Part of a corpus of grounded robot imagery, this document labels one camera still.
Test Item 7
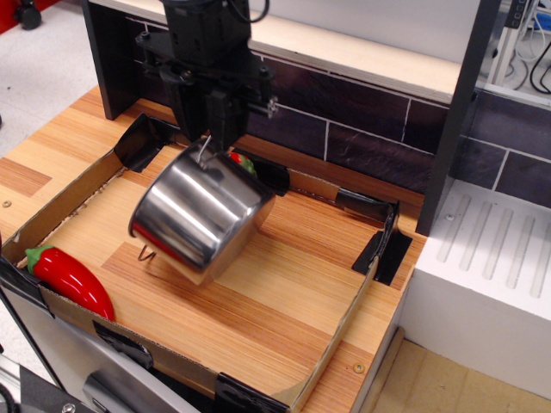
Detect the red toy strawberry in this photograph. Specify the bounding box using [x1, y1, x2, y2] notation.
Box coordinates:
[229, 151, 257, 176]

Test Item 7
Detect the cardboard fence with black tape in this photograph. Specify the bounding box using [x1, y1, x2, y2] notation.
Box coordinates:
[1, 108, 418, 412]

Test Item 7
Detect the white drying rack sink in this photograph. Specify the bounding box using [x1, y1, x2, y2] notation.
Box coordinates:
[400, 181, 550, 397]

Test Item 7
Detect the dark shelf post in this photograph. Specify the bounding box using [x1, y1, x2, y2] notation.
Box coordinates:
[82, 1, 168, 120]
[416, 1, 501, 236]

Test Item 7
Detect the red toy chili pepper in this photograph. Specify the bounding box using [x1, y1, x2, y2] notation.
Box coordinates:
[25, 245, 115, 321]

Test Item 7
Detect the black caster wheel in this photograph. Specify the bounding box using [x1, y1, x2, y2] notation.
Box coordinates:
[13, 0, 42, 30]

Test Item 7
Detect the stainless steel pot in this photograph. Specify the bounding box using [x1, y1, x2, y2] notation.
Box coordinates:
[128, 139, 276, 286]

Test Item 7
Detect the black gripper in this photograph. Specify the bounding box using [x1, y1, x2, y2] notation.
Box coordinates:
[136, 1, 276, 151]

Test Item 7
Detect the light wooden shelf board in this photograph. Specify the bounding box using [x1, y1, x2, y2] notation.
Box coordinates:
[92, 0, 461, 104]

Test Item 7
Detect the dark shelf post left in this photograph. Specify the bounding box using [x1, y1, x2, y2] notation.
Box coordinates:
[82, 1, 168, 120]

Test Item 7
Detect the dark shelf post right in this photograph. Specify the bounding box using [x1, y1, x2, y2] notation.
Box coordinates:
[416, 1, 501, 236]

